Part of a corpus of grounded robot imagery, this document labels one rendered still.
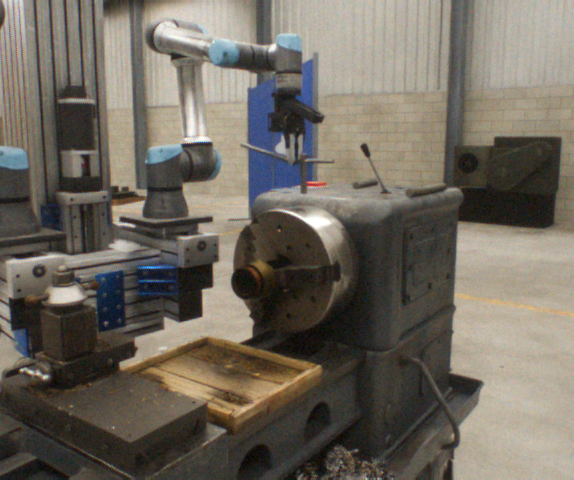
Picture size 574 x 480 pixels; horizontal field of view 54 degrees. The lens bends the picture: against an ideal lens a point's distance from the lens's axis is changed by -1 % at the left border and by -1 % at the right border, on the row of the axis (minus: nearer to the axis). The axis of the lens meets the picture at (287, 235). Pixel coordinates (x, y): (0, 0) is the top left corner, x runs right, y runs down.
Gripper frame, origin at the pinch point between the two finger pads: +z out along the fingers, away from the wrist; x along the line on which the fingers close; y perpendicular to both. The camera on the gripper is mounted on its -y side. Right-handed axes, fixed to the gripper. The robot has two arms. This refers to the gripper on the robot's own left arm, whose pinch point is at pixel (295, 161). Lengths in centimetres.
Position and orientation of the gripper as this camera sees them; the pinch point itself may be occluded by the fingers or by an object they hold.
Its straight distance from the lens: 164.6
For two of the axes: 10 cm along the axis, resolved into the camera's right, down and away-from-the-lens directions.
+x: -5.9, 1.3, -8.0
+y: -8.1, -0.9, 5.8
